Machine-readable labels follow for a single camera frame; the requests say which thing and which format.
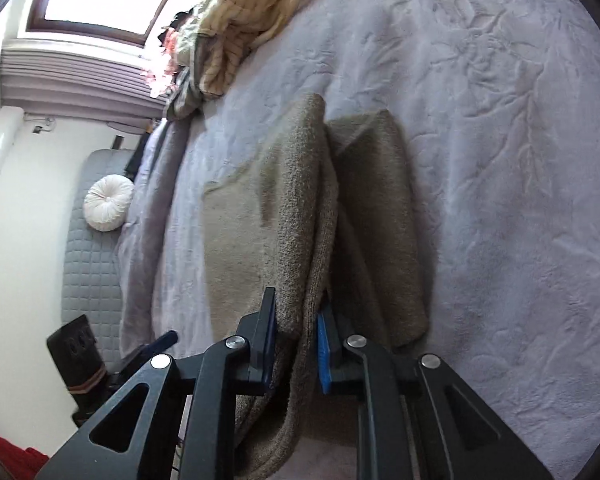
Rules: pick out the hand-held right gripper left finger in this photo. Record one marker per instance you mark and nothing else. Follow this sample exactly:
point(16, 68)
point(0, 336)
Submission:
point(269, 340)

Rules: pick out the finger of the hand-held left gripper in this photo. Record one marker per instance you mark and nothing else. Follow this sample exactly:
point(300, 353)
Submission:
point(147, 352)

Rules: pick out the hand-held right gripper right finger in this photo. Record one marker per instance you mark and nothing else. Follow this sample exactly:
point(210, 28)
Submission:
point(325, 355)

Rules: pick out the olive knit sweater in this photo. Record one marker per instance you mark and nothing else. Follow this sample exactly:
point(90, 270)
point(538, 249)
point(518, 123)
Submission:
point(290, 210)

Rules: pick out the grey quilted mat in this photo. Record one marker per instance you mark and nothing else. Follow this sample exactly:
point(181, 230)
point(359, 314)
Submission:
point(87, 270)

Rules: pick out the grey embossed duvet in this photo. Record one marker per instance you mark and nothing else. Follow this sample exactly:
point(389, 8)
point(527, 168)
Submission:
point(145, 240)

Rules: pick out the red cloth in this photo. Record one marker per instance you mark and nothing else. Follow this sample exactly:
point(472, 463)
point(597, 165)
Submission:
point(5, 455)

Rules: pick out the white round cushion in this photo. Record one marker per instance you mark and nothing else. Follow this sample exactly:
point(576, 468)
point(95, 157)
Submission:
point(109, 202)

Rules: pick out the lavender embossed blanket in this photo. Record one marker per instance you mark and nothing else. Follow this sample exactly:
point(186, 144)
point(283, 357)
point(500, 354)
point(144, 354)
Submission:
point(480, 160)

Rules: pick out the grey-brown fleece garment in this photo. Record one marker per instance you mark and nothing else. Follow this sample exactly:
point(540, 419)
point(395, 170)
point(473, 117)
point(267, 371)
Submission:
point(182, 102)

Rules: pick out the pleated curtain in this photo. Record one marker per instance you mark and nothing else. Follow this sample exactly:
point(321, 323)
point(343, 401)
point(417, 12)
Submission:
point(80, 80)

